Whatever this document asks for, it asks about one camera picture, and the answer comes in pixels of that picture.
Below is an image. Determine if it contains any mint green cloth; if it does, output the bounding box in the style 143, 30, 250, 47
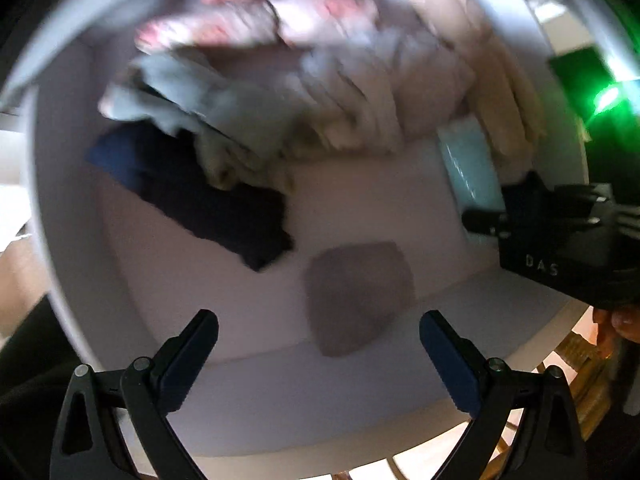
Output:
437, 115, 504, 243

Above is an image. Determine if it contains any pale pink cloth bundle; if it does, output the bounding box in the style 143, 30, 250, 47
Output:
280, 28, 475, 158

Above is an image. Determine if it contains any navy blue cloth bundle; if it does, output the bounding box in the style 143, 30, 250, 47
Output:
87, 122, 294, 272

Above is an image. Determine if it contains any white strawberry print cloth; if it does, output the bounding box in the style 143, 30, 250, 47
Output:
134, 0, 378, 54

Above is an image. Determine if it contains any person's right hand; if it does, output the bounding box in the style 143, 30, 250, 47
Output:
592, 306, 640, 348

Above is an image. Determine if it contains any beige folded cloth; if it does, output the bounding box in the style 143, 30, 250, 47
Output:
408, 0, 546, 183

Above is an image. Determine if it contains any mauve knitted cloth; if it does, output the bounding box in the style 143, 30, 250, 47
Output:
304, 242, 416, 358

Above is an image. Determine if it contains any white storage drawer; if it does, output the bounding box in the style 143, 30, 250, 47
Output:
1, 0, 586, 479

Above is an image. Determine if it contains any sage green cloth bundle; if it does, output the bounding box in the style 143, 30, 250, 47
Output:
99, 51, 304, 193

